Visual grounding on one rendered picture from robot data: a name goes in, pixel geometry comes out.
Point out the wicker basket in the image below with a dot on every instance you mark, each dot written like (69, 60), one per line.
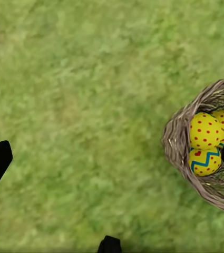
(176, 143)

